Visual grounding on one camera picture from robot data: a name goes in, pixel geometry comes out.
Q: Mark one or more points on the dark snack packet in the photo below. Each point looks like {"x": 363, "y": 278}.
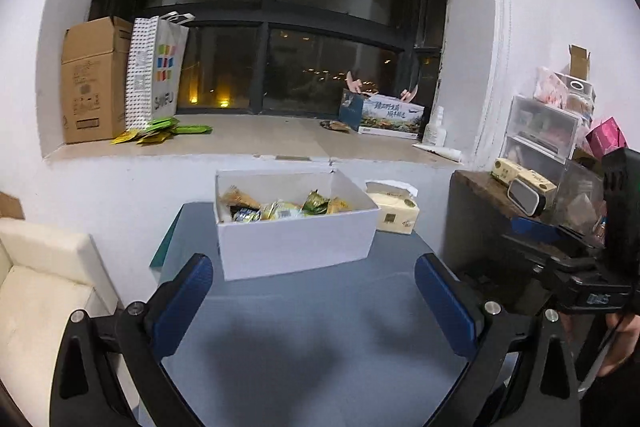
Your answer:
{"x": 335, "y": 126}

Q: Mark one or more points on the cream sofa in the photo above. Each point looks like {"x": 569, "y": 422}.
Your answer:
{"x": 40, "y": 292}

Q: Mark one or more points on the grey white speaker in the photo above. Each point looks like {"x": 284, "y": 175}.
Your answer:
{"x": 525, "y": 197}

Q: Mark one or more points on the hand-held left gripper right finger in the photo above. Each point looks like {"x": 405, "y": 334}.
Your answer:
{"x": 445, "y": 302}

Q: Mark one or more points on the pink floral pack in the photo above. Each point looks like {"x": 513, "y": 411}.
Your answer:
{"x": 547, "y": 84}

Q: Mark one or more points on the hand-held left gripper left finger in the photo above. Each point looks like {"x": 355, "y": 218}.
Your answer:
{"x": 187, "y": 302}

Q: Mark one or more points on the teal board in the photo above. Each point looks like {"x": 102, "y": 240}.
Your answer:
{"x": 165, "y": 242}

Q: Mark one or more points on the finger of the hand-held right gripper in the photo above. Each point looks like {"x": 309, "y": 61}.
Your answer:
{"x": 545, "y": 249}
{"x": 542, "y": 227}

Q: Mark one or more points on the printed landscape tissue box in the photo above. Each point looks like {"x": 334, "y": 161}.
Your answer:
{"x": 390, "y": 117}

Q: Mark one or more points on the white tube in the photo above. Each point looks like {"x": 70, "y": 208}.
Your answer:
{"x": 440, "y": 151}

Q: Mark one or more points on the white plastic bottle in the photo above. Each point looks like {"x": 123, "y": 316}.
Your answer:
{"x": 435, "y": 129}

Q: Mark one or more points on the brown cardboard box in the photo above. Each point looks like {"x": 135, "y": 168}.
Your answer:
{"x": 90, "y": 82}

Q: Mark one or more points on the cream tissue pack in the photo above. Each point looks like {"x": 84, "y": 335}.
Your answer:
{"x": 397, "y": 214}

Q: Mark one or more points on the dark framed window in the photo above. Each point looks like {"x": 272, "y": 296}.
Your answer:
{"x": 275, "y": 7}

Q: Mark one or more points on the person's right forearm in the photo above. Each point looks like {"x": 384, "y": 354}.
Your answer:
{"x": 615, "y": 402}

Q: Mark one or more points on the white box with round window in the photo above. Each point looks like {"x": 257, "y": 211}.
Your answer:
{"x": 577, "y": 88}

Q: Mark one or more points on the yellow noodle snack packet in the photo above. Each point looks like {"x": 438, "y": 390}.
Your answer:
{"x": 237, "y": 198}

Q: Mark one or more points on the person's right hand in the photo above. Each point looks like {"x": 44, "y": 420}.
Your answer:
{"x": 625, "y": 342}

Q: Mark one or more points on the wooden side table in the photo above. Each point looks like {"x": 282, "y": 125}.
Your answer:
{"x": 475, "y": 207}

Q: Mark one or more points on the clear drawer organizer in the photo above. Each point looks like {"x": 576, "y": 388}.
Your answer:
{"x": 540, "y": 127}

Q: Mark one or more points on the brown cardboard piece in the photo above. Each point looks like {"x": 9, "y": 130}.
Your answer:
{"x": 10, "y": 207}

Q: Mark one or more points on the pale yellow box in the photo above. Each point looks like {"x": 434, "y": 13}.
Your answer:
{"x": 505, "y": 168}

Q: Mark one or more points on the clear plastic container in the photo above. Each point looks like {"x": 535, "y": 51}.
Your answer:
{"x": 580, "y": 202}

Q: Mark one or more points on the small open cardboard box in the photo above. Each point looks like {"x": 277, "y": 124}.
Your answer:
{"x": 577, "y": 62}

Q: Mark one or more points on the pile of green yellow sachets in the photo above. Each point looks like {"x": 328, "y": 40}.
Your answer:
{"x": 155, "y": 134}

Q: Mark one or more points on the white cardboard box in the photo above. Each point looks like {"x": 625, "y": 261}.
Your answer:
{"x": 300, "y": 247}

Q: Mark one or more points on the pink box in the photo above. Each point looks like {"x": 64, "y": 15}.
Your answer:
{"x": 605, "y": 137}

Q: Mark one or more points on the white shopping bag coloured squares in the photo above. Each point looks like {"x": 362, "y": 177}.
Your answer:
{"x": 160, "y": 72}

